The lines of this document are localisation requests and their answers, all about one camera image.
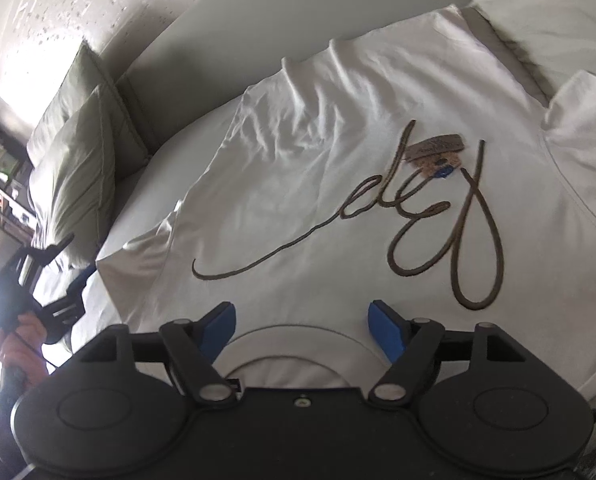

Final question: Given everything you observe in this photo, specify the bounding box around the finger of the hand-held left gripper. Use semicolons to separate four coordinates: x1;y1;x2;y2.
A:
40;266;96;346
15;233;75;273

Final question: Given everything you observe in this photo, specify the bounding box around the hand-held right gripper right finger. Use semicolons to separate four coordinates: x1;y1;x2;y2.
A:
367;300;525;406

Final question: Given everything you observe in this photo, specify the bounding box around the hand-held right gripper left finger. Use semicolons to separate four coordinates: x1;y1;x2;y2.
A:
80;301;240;406

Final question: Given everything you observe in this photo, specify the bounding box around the white t-shirt with brown script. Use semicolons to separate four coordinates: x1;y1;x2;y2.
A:
95;4;596;401

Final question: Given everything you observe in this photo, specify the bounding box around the person's left hand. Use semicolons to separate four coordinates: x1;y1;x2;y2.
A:
0;312;49;376

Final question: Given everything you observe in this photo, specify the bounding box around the olive grey pillow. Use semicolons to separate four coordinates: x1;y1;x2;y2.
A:
28;84;119;271
26;41;151;181

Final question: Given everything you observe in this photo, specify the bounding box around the cluttered wooden shelf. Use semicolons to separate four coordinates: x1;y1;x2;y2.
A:
0;125;39;243

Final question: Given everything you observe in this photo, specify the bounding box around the grey sofa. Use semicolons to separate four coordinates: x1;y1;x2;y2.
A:
43;0;596;411

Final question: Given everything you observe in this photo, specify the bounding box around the large grey sofa cushion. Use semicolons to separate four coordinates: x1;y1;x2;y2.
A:
470;0;596;106

